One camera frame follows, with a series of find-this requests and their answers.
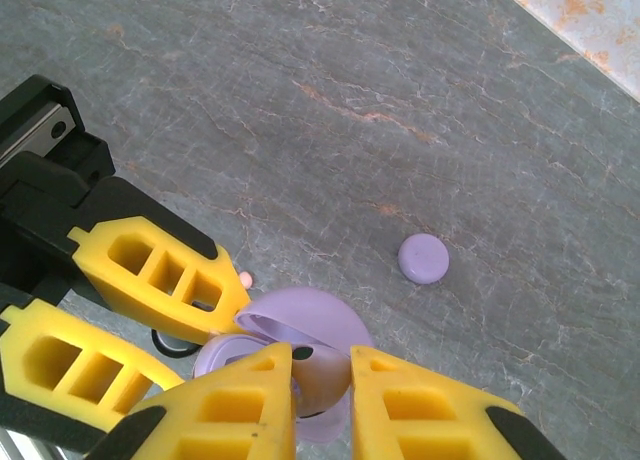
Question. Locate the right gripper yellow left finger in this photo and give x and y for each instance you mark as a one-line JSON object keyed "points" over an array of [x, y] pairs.
{"points": [[225, 420]]}

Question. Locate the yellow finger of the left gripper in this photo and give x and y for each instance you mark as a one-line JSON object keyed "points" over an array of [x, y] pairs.
{"points": [[30, 330], [150, 240]]}

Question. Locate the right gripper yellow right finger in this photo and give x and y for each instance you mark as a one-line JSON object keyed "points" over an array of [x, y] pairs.
{"points": [[425, 420]]}

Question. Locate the purple earbud charging case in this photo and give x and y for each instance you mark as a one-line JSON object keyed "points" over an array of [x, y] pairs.
{"points": [[310, 315], [423, 258]]}

